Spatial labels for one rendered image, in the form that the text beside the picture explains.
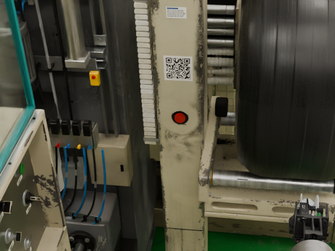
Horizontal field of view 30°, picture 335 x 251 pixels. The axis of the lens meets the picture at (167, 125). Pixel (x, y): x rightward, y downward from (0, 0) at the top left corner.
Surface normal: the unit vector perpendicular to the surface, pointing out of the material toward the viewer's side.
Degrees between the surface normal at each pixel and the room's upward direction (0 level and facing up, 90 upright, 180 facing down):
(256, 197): 0
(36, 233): 90
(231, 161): 0
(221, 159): 0
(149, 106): 90
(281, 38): 44
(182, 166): 90
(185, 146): 90
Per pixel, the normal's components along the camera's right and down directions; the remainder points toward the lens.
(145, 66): -0.15, 0.60
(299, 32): -0.13, -0.19
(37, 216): 0.99, 0.06
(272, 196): -0.04, -0.80
